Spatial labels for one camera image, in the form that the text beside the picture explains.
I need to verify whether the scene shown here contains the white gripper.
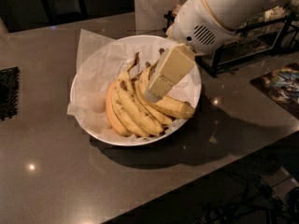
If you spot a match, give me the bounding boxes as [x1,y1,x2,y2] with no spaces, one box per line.
[144,0,237,103]

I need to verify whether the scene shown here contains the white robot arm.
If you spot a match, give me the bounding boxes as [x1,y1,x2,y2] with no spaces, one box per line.
[145,0,290,102]

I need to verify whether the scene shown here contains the white round bowl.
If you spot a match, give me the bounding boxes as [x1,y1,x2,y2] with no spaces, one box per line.
[69,35,203,147]

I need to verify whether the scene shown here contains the right yellow banana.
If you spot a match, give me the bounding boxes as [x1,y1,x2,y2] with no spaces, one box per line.
[139,61,195,119]

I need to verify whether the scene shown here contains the long spotted yellow banana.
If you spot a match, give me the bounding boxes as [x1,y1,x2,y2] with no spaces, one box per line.
[116,53,164,136]

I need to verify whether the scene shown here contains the white paper bowl liner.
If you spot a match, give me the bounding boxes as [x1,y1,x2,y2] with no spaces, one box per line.
[66,28,202,143]

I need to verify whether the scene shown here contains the lower spotted yellow banana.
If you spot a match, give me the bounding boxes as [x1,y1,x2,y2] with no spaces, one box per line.
[109,82,150,137]

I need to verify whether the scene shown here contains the white paper bag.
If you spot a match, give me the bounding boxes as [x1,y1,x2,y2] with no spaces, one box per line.
[135,0,187,34]

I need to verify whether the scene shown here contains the dark patterned mat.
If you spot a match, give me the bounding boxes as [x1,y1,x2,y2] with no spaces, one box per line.
[250,63,299,119]

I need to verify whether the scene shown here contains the assorted snack packets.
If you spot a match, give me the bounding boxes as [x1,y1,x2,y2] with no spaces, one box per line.
[242,3,297,30]

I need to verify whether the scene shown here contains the dark water dispenser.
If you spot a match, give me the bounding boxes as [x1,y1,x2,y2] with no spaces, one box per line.
[41,0,88,25]

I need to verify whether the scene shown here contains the black mesh mat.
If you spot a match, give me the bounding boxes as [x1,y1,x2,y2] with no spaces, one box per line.
[0,67,20,121]

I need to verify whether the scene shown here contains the black wire snack rack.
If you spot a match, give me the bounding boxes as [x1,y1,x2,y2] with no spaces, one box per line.
[164,9,299,77]

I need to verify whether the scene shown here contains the black floor cables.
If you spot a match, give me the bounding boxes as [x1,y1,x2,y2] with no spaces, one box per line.
[192,171,299,224]

